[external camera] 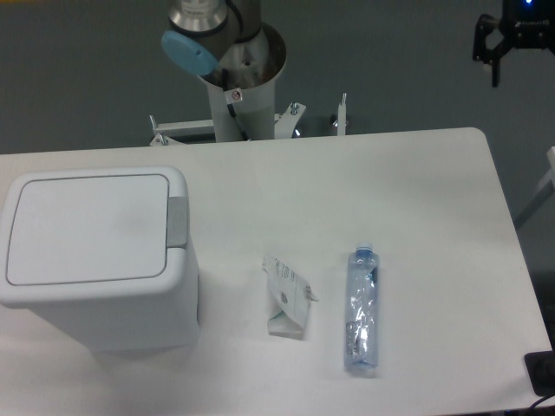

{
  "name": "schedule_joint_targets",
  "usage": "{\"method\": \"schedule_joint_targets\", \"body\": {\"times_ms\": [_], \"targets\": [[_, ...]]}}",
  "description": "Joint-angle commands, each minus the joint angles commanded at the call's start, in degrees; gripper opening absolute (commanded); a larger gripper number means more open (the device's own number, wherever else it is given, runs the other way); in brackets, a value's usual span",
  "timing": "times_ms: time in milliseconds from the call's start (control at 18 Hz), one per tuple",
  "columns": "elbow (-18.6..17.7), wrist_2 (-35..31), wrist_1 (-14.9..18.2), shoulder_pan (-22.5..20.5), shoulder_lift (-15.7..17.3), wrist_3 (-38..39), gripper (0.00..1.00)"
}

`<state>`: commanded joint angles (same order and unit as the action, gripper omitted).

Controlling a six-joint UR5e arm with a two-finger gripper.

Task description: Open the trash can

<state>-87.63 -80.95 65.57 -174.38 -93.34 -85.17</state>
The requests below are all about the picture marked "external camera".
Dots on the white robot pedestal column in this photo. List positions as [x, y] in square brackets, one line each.
[241, 90]

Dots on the crushed white milk carton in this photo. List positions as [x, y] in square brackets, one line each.
[292, 295]

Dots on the white metal base frame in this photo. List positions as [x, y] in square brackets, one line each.
[291, 124]

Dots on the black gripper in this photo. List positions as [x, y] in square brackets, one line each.
[524, 25]

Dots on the black device at table corner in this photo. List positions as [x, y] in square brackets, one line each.
[540, 369]

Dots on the white plastic trash can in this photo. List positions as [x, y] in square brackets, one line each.
[103, 254]

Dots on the white frame at right edge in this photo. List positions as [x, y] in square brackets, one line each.
[543, 190]

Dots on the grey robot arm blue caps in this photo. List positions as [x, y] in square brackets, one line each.
[227, 44]

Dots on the clear plastic water bottle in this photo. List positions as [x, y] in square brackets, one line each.
[360, 351]

